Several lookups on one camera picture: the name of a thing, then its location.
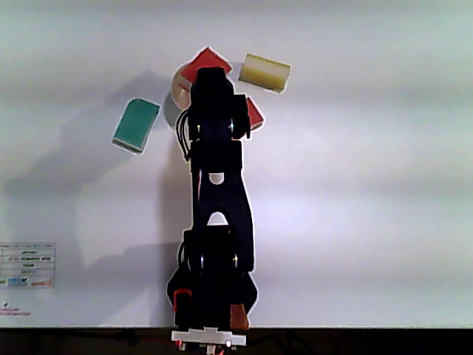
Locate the red white sponge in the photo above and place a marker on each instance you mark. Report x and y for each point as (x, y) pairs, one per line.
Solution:
(201, 61)
(255, 114)

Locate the white paper cup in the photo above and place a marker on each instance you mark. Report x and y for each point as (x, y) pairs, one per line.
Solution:
(177, 96)

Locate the yellow white sponge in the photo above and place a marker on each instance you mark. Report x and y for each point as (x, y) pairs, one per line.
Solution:
(264, 72)

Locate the green white sponge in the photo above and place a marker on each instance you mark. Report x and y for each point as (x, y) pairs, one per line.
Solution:
(136, 124)

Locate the orange black table clamp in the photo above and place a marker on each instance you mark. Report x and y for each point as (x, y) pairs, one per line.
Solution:
(239, 317)
(182, 299)

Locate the printed label sticker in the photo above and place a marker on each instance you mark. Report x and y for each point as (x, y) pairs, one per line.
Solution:
(27, 264)

